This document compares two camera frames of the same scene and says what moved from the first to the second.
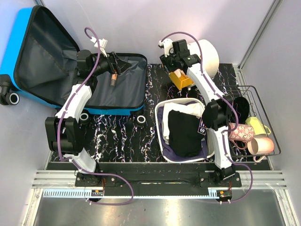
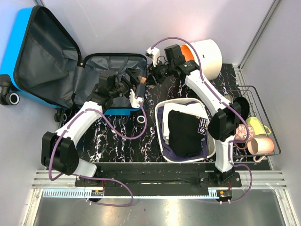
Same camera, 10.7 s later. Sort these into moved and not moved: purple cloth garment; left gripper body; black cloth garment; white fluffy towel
Moved: left gripper body
Not moved: white fluffy towel; black cloth garment; purple cloth garment
